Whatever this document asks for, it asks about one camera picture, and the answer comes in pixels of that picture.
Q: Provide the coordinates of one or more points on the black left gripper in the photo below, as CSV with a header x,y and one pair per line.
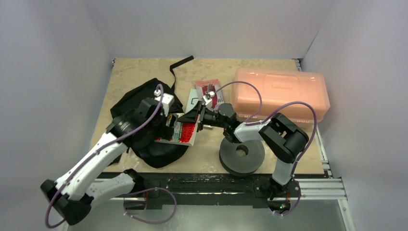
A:
x,y
163,132

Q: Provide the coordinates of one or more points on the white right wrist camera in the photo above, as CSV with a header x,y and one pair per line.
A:
x,y
207,99

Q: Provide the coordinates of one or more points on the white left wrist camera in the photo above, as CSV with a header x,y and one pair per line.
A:
x,y
166,101

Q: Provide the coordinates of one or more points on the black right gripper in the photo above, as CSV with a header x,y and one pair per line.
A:
x,y
201,114

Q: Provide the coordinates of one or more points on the grey thin notebook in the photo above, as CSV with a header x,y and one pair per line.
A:
x,y
193,100

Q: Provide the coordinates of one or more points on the black student backpack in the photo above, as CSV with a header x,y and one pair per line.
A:
x,y
135,107

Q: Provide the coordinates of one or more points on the translucent pink plastic box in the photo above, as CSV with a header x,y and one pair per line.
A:
x,y
256,93

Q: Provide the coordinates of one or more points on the red treehouse paperback book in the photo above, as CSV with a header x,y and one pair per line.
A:
x,y
178,133

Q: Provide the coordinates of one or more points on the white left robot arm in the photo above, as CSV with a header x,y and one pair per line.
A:
x,y
73,195

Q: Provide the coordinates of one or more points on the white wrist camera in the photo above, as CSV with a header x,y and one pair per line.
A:
x,y
166,101
207,99

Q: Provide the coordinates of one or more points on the black metal base rail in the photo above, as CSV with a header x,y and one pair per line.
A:
x,y
226,189

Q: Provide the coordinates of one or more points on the white red castle book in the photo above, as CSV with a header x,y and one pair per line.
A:
x,y
205,86

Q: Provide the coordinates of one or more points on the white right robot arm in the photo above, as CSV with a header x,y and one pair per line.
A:
x,y
283,137

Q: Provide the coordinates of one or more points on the grey filament spool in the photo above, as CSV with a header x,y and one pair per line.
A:
x,y
241,159

